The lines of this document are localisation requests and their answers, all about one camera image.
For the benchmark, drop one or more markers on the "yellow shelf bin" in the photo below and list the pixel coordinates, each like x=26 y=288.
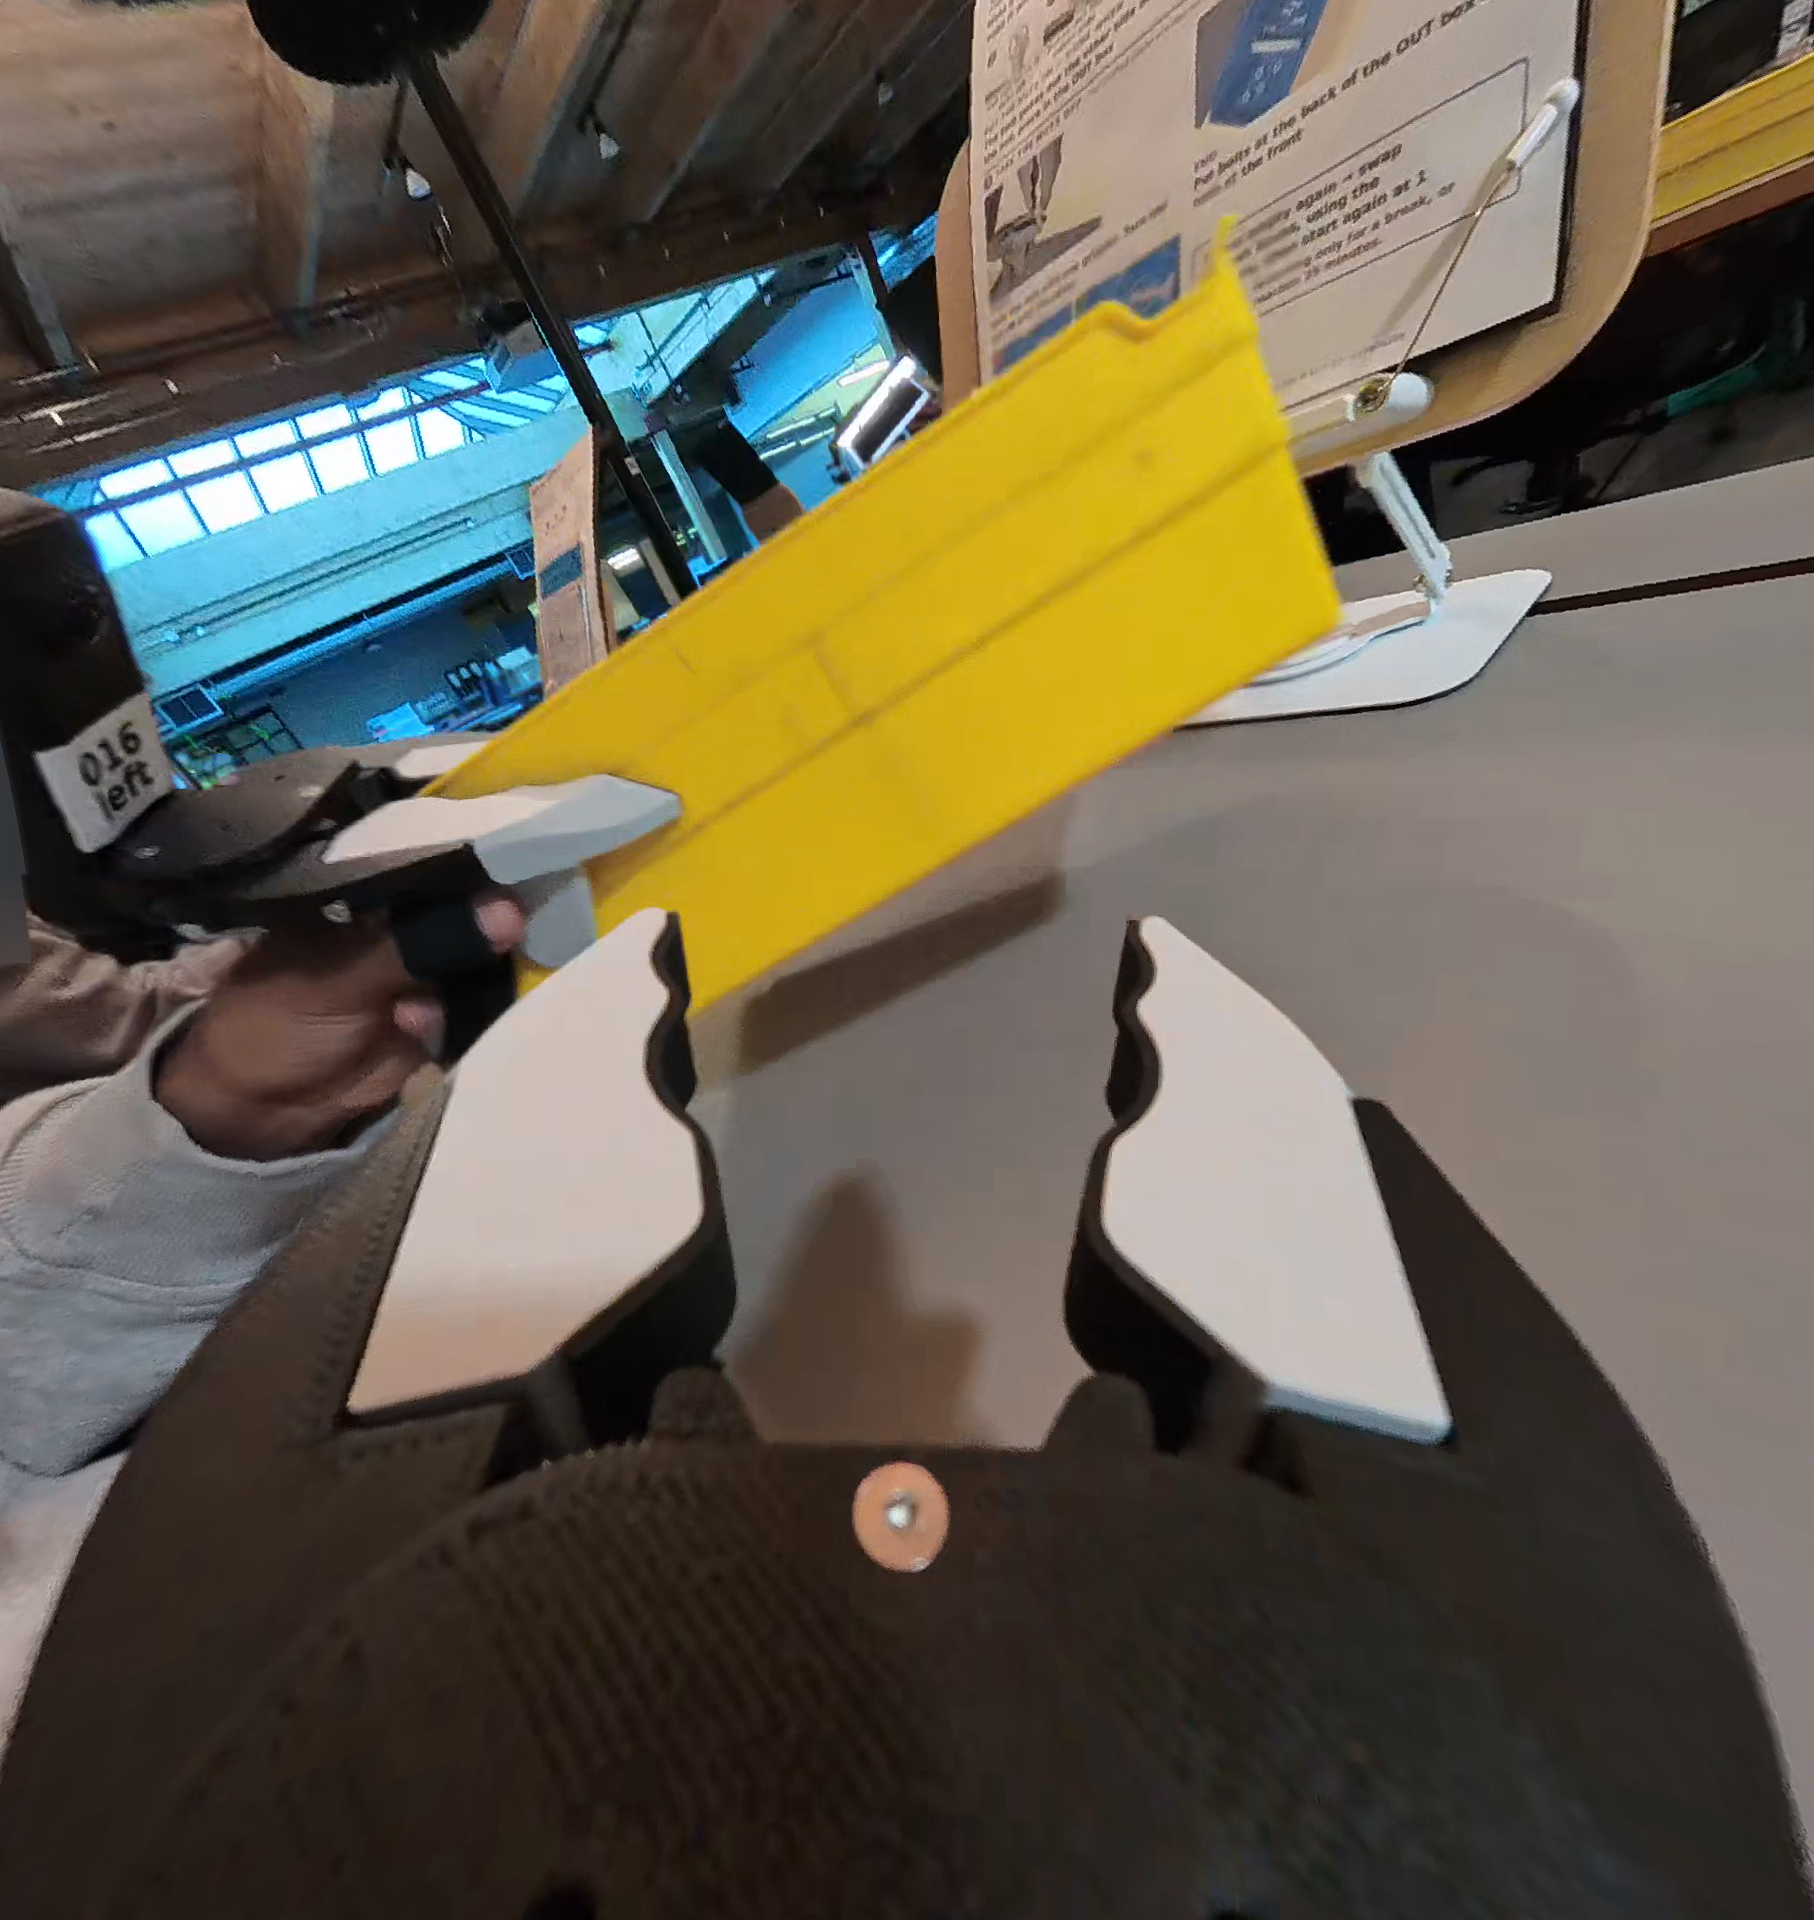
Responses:
x=1763 y=129

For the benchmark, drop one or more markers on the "person's left forearm grey sleeve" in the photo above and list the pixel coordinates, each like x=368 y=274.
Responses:
x=111 y=1276

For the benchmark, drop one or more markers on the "yellow plastic storage bin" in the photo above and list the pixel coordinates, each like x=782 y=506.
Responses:
x=923 y=629

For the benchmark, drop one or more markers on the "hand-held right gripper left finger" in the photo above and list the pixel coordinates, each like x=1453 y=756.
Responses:
x=549 y=1170

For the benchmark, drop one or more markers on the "wooden document stand white base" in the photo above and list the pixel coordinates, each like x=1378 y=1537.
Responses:
x=1616 y=227

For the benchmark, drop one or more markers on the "person's beige clothing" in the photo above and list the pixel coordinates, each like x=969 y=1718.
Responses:
x=53 y=1005

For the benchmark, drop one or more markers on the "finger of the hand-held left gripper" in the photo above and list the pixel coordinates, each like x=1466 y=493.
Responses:
x=435 y=761
x=531 y=827

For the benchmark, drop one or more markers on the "black stand pole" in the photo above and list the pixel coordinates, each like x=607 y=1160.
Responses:
x=516 y=285

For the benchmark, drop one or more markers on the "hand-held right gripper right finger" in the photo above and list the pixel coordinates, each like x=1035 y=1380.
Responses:
x=1266 y=1201

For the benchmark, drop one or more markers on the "brown cardboard box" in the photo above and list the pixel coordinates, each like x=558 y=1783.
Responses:
x=564 y=555

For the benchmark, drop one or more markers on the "person's left hand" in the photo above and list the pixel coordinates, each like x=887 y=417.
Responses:
x=284 y=1050

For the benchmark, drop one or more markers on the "printed instruction sheet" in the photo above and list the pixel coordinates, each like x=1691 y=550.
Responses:
x=1296 y=167

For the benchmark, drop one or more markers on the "grey desk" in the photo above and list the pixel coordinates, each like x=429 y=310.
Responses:
x=1522 y=931

